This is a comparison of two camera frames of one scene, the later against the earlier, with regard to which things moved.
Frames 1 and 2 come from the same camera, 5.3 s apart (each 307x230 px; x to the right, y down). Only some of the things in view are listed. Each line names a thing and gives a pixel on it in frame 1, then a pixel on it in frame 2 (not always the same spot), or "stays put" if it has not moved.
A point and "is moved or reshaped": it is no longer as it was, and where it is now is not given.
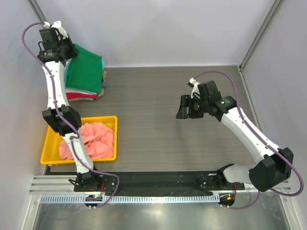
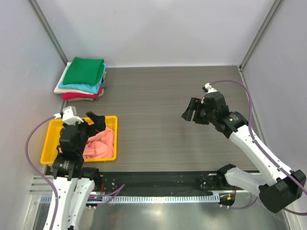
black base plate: [190, 181] stays put
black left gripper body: [66, 45] → [84, 129]
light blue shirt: [78, 89] → [94, 88]
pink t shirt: [99, 140] stays put
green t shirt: [84, 71] is moved or reshaped
